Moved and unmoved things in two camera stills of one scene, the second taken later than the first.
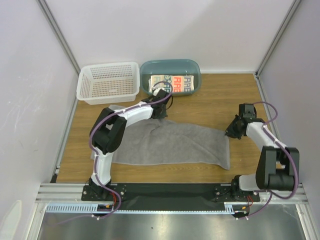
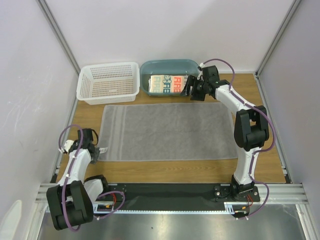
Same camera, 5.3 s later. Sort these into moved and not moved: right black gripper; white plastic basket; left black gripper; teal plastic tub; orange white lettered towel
Moved: right black gripper; left black gripper
Not moved: teal plastic tub; orange white lettered towel; white plastic basket
